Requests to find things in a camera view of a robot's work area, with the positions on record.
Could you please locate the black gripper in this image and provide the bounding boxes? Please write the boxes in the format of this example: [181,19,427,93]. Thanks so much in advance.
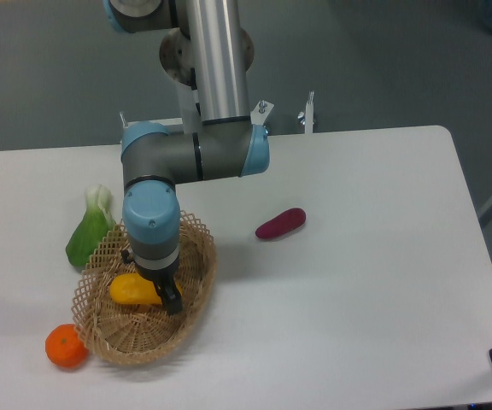
[120,249,183,315]

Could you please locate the yellow mango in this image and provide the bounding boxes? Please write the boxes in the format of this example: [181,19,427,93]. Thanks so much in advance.
[109,273,162,306]

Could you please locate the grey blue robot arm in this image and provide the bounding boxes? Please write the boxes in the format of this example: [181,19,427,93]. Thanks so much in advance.
[104,1,270,315]

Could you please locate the woven wicker basket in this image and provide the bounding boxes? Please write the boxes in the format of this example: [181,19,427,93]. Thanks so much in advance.
[71,212,217,366]

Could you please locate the green bok choy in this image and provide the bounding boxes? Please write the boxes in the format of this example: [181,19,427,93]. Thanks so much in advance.
[65,184,115,267]

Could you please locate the orange tangerine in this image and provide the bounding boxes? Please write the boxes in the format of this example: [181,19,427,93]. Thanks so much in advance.
[44,324,89,369]

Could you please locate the purple sweet potato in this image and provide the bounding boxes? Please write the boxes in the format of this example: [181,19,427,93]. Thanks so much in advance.
[255,208,307,241]

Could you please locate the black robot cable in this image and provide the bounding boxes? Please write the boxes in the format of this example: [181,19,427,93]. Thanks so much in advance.
[189,67,202,116]

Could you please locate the white metal bracket post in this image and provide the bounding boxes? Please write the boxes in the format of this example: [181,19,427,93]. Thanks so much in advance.
[297,91,315,134]

